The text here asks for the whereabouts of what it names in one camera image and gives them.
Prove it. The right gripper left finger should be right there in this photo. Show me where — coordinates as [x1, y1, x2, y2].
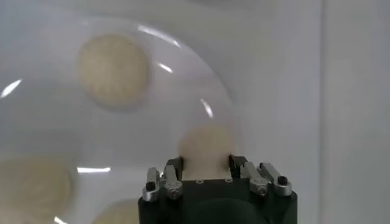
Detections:
[142, 156, 185, 202]

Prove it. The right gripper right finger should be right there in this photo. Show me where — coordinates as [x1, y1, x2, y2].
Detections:
[228, 154, 293, 197]

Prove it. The large white round plate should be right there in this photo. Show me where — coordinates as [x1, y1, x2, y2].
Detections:
[0, 16, 237, 224]

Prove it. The round white steamed baozi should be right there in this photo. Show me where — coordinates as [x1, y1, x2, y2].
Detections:
[0, 155, 73, 224]
[76, 33, 152, 108]
[177, 124, 236, 181]
[91, 199, 141, 224]

